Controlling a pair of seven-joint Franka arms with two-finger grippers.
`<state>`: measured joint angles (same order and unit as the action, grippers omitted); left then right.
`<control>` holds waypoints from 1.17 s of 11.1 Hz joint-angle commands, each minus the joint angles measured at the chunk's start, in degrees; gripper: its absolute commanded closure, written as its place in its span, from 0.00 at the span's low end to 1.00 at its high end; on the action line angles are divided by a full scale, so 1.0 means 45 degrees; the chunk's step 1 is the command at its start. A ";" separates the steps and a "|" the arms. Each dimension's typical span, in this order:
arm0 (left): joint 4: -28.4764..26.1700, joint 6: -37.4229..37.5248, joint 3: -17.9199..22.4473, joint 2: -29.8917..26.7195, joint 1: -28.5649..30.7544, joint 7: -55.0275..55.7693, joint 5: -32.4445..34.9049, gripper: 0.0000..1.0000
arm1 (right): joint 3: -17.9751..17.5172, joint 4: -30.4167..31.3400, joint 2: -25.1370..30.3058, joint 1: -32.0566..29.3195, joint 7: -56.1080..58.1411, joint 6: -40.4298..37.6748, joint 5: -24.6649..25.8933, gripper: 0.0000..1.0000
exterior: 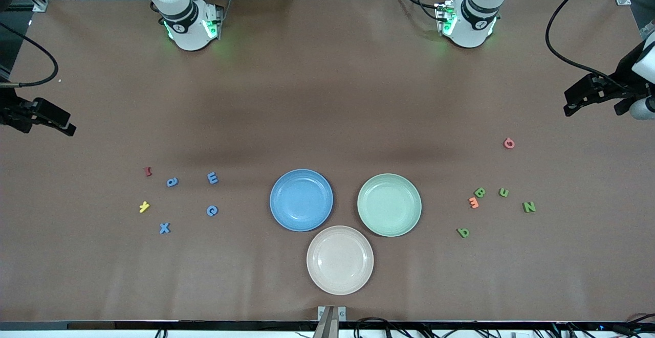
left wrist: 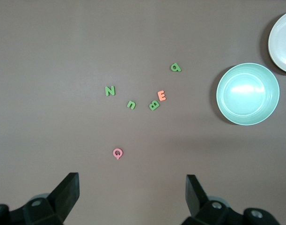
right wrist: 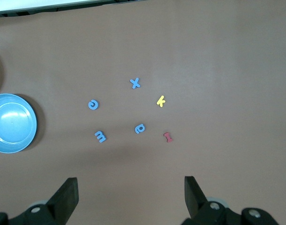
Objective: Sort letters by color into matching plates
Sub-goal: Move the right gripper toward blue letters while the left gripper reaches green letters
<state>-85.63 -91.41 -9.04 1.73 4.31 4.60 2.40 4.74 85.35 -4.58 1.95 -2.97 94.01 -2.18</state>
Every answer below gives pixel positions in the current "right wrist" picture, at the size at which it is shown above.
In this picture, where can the blue plate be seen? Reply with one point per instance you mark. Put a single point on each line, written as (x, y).
(14, 124)

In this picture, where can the blue letter m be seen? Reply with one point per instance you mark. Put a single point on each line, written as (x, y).
(100, 137)

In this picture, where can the brown table cover sheet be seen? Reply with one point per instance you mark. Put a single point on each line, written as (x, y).
(203, 70)

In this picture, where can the blue letter c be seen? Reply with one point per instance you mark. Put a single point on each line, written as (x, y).
(89, 104)

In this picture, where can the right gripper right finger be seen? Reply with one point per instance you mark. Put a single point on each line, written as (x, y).
(194, 199)

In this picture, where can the blue letter x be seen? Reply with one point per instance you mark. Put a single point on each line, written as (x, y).
(135, 83)

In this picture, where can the white table edge strip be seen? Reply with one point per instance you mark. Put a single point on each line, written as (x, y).
(28, 3)

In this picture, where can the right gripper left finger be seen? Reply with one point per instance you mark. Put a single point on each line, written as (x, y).
(63, 199)

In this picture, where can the yellow letter k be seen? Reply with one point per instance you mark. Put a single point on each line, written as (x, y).
(160, 101)

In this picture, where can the black table edge rail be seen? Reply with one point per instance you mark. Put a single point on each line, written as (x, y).
(7, 13)

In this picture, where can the red letter I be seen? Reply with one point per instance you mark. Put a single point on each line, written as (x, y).
(168, 137)

